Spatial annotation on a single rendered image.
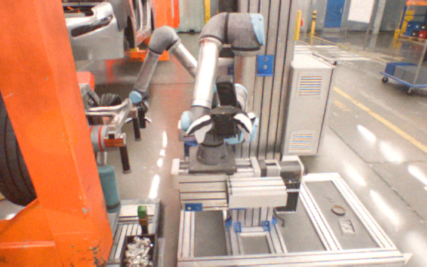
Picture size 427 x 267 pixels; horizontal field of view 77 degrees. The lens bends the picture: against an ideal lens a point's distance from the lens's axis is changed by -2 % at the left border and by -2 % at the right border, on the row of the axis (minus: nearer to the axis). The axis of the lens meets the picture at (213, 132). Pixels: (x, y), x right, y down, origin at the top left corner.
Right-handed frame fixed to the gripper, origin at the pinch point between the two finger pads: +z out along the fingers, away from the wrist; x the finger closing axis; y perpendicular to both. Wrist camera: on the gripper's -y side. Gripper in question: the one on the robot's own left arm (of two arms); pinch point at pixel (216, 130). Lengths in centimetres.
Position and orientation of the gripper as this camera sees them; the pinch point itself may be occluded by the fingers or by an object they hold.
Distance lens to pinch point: 63.2
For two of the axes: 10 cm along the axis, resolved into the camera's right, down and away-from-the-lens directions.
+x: -9.7, 0.4, 2.4
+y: 1.3, 9.0, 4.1
